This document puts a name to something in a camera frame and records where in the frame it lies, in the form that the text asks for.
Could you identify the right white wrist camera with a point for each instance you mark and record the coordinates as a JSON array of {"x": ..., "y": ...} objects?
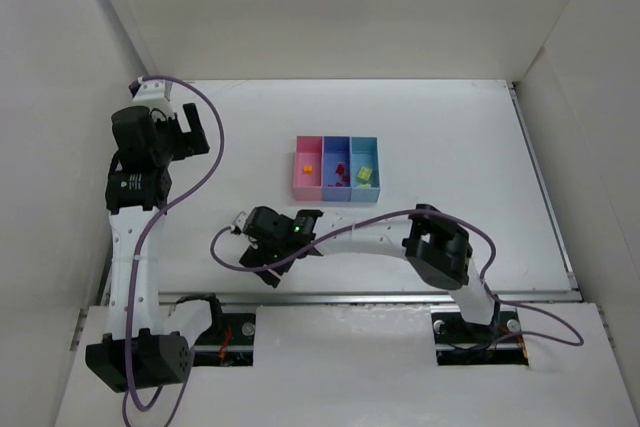
[{"x": 238, "y": 224}]

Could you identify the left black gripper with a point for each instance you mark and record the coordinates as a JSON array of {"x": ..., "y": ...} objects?
[{"x": 185, "y": 134}]

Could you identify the yellow-green lego block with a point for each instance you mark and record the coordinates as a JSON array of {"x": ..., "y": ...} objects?
[{"x": 365, "y": 174}]

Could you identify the light blue container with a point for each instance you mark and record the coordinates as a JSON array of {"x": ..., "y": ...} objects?
[{"x": 364, "y": 152}]

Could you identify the dark blue container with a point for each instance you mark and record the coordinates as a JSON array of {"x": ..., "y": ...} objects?
[{"x": 336, "y": 149}]

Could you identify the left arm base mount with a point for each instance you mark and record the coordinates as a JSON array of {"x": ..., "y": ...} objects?
[{"x": 219, "y": 338}]

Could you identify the pink container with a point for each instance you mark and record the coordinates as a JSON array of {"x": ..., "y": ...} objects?
[{"x": 307, "y": 187}]

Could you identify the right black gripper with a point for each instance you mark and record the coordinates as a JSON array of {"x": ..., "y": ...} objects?
[{"x": 270, "y": 257}]

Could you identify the metal front rail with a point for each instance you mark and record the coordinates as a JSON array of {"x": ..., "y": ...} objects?
[{"x": 385, "y": 298}]

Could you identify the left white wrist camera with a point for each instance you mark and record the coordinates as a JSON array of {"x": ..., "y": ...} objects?
[{"x": 154, "y": 94}]

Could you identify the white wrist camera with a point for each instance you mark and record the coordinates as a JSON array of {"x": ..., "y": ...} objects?
[
  {"x": 154, "y": 94},
  {"x": 238, "y": 224}
]

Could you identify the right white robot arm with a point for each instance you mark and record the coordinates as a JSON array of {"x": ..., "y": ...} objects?
[{"x": 438, "y": 249}]

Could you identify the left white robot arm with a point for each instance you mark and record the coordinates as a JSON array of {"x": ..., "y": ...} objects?
[{"x": 140, "y": 347}]

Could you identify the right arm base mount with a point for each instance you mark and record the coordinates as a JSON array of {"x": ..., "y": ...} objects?
[{"x": 458, "y": 343}]

